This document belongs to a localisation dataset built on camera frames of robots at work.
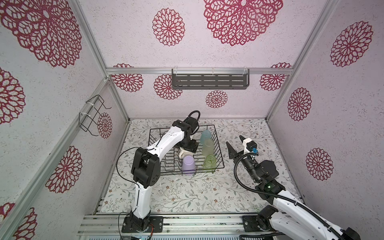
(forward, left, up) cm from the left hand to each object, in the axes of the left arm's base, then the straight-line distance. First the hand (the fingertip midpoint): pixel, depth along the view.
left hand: (186, 150), depth 90 cm
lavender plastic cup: (-11, -1, +3) cm, 12 cm away
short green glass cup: (-7, -14, -3) cm, 16 cm away
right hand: (-7, -23, +22) cm, 33 cm away
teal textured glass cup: (+14, -13, -3) cm, 19 cm away
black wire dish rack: (-4, +10, -10) cm, 15 cm away
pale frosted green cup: (+2, -13, 0) cm, 13 cm away
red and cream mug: (-4, +2, +5) cm, 6 cm away
